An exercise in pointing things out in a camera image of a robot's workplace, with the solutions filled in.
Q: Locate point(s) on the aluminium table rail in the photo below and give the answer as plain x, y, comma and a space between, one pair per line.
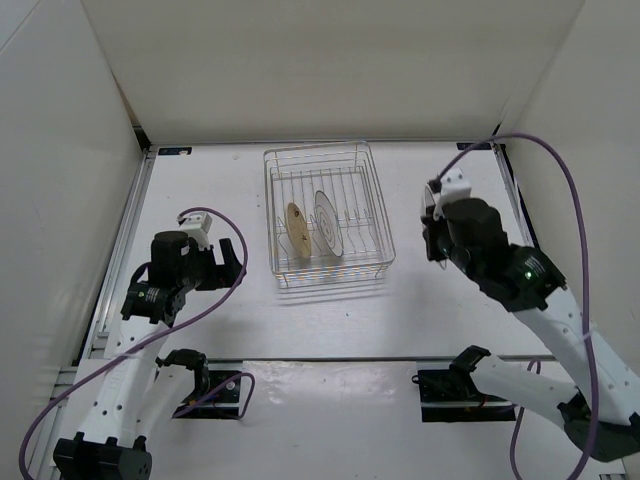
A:
99, 326

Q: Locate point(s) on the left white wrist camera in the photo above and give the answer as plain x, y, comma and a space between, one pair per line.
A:
197, 225

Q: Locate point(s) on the beige patterned plate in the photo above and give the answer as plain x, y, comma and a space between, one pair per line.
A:
297, 230

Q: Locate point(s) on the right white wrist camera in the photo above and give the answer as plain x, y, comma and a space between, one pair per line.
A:
454, 186

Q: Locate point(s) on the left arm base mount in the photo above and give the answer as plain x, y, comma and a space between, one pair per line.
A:
215, 394

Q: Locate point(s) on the white plate teal rim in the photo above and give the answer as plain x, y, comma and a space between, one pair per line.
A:
427, 200

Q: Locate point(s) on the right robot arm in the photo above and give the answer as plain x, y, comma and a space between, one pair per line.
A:
598, 409

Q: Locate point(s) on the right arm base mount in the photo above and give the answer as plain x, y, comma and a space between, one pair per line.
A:
448, 395

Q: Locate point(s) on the silver wire dish rack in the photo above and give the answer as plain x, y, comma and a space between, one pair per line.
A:
347, 174

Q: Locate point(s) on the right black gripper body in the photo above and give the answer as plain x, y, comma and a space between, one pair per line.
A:
447, 251

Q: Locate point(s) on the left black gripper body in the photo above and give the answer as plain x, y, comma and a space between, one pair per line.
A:
204, 274

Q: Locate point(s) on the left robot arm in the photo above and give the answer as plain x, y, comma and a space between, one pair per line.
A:
140, 390

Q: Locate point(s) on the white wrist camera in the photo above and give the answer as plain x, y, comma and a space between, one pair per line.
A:
454, 186
197, 225

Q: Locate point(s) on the white plate middle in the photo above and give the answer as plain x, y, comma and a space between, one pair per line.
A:
328, 223

